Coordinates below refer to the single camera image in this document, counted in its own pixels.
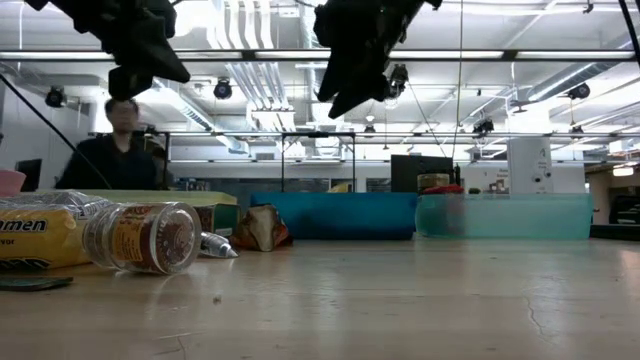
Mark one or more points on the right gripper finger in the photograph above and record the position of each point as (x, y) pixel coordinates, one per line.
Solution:
(367, 82)
(337, 75)

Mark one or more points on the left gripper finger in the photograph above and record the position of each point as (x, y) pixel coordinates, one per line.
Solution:
(155, 62)
(129, 84)

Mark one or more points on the translucent yellow plastic bin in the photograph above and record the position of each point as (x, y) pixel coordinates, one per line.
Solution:
(175, 196)

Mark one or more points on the small red container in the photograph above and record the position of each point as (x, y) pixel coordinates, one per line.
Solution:
(452, 190)

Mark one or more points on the small saffron glass jar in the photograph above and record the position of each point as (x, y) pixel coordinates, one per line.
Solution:
(145, 237)

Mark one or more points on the silvery yellow ramen pack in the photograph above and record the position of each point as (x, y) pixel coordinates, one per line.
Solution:
(35, 235)

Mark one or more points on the black ceiling spotlight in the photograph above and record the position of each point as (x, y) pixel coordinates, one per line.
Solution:
(222, 89)
(483, 126)
(579, 91)
(400, 75)
(55, 96)
(369, 130)

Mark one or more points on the long ceiling light strip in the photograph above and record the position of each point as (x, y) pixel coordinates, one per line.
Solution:
(285, 54)
(50, 55)
(450, 54)
(210, 55)
(575, 54)

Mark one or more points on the person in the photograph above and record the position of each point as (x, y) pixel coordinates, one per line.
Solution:
(110, 165)

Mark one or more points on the black monitor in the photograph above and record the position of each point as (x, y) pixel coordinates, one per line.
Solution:
(405, 170)

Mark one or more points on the teal blue plastic bin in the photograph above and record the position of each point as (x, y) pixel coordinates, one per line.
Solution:
(340, 217)

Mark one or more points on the black horizontal beam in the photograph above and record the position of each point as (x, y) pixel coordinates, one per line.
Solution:
(510, 55)

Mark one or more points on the pink plastic bowl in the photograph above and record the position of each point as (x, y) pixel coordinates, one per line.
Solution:
(11, 182)

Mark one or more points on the red patterned tin box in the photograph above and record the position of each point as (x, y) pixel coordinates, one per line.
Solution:
(227, 217)

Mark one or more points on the brown foil packet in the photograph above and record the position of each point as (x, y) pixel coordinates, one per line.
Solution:
(262, 227)

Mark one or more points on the white square column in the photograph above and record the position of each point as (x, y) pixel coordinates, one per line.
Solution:
(530, 165)

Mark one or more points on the translucent mint green bin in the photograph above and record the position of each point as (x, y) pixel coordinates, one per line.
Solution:
(540, 217)

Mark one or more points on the black background cabinet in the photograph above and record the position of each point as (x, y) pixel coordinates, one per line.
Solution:
(625, 210)

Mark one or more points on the silver ventilation duct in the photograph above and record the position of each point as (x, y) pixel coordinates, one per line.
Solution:
(306, 75)

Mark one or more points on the black background rig frame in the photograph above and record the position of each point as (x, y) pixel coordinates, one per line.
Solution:
(354, 165)

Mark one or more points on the dark wall screen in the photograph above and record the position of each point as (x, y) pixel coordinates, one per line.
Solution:
(30, 175)

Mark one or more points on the glowing wall lamp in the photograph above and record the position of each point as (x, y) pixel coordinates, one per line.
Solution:
(623, 171)

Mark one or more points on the black aluminium table frame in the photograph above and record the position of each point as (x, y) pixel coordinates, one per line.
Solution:
(615, 233)

